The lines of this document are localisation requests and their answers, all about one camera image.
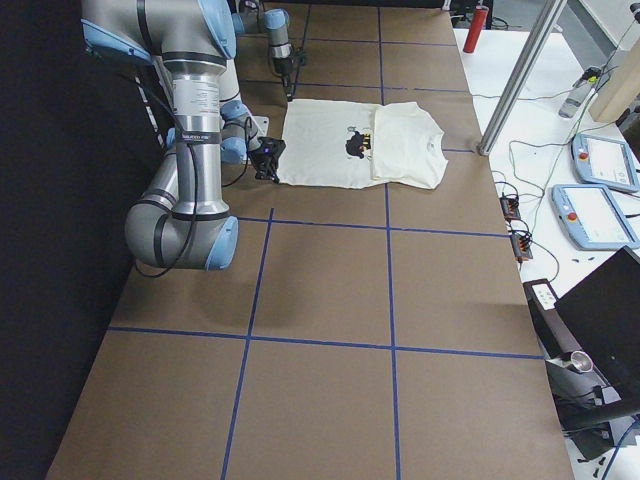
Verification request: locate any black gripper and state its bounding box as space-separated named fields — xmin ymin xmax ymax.
xmin=272 ymin=56 xmax=295 ymax=102
xmin=248 ymin=148 xmax=280 ymax=184

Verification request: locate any cream long sleeve cat shirt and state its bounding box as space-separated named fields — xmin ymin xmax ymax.
xmin=277 ymin=99 xmax=448 ymax=190

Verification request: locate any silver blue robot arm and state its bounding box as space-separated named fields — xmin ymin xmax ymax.
xmin=232 ymin=1 xmax=299 ymax=101
xmin=81 ymin=1 xmax=285 ymax=275

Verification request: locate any brown paper table cover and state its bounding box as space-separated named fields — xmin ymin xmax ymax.
xmin=48 ymin=5 xmax=572 ymax=479

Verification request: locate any red cylindrical bottle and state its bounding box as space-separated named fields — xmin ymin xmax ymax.
xmin=463 ymin=5 xmax=490 ymax=54

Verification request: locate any near blue teach pendant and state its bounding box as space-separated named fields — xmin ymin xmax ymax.
xmin=551 ymin=184 xmax=639 ymax=251

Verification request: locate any blue teach pendant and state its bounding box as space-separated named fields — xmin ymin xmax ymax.
xmin=571 ymin=133 xmax=639 ymax=193
xmin=551 ymin=184 xmax=639 ymax=251

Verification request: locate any far blue teach pendant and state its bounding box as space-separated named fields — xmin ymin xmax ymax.
xmin=571 ymin=133 xmax=639 ymax=193

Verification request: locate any black stand with metal cup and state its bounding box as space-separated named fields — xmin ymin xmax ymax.
xmin=523 ymin=279 xmax=639 ymax=460

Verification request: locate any aluminium frame post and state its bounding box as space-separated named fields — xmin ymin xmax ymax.
xmin=477 ymin=0 xmax=568 ymax=156

